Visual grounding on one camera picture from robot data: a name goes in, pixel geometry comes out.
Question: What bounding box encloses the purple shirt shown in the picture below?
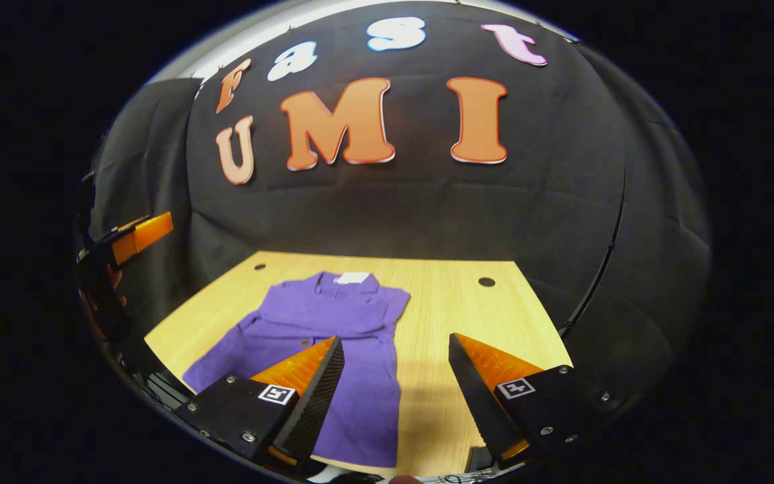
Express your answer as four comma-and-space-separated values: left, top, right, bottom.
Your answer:
182, 271, 411, 469

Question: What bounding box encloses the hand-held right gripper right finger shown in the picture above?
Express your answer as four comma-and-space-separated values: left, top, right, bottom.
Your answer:
449, 333, 624, 465

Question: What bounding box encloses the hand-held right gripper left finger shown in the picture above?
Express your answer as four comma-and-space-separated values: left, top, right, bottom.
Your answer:
173, 335, 346, 465

